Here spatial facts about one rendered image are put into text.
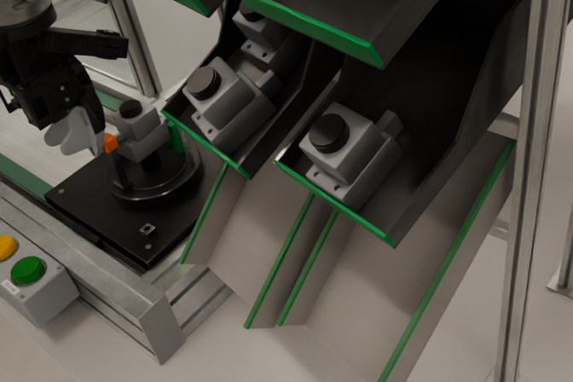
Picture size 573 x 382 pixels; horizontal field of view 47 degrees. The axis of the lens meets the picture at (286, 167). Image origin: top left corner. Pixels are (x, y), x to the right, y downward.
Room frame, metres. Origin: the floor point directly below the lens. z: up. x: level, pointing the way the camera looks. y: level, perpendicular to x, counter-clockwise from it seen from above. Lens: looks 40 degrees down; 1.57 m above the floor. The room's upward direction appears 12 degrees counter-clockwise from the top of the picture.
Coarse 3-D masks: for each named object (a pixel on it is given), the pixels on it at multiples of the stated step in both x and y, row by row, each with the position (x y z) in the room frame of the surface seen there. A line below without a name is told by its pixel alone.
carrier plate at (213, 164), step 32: (96, 160) 0.80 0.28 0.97; (64, 192) 0.74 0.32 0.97; (96, 192) 0.73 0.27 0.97; (192, 192) 0.69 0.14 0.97; (96, 224) 0.66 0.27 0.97; (128, 224) 0.65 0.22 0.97; (160, 224) 0.64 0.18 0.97; (192, 224) 0.62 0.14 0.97; (128, 256) 0.60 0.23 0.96; (160, 256) 0.59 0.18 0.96
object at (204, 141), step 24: (240, 0) 0.60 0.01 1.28; (216, 48) 0.58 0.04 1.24; (312, 48) 0.48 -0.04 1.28; (192, 72) 0.56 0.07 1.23; (264, 72) 0.54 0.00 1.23; (312, 72) 0.48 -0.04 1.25; (336, 72) 0.50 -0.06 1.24; (288, 96) 0.50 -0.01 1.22; (312, 96) 0.48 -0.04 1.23; (192, 120) 0.53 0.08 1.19; (288, 120) 0.46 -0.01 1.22; (264, 144) 0.45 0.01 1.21; (240, 168) 0.43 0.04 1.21
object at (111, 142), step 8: (112, 136) 0.71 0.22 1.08; (120, 136) 0.72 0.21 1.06; (104, 144) 0.69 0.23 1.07; (112, 144) 0.70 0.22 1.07; (120, 144) 0.71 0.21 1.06; (112, 152) 0.70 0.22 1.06; (112, 160) 0.70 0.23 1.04; (120, 160) 0.71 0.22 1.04; (112, 168) 0.70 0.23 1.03; (120, 168) 0.70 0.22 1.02; (120, 176) 0.70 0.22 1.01
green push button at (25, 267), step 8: (32, 256) 0.62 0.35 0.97; (16, 264) 0.61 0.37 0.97; (24, 264) 0.61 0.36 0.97; (32, 264) 0.61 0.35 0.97; (40, 264) 0.61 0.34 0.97; (16, 272) 0.60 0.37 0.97; (24, 272) 0.60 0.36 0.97; (32, 272) 0.59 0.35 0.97; (40, 272) 0.60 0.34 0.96; (16, 280) 0.59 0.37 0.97; (24, 280) 0.59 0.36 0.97; (32, 280) 0.59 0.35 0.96
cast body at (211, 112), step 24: (216, 72) 0.48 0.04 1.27; (240, 72) 0.52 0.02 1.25; (192, 96) 0.48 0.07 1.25; (216, 96) 0.47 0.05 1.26; (240, 96) 0.47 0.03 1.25; (264, 96) 0.48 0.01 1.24; (216, 120) 0.46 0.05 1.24; (240, 120) 0.47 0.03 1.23; (264, 120) 0.48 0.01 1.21; (216, 144) 0.46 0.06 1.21; (240, 144) 0.47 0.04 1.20
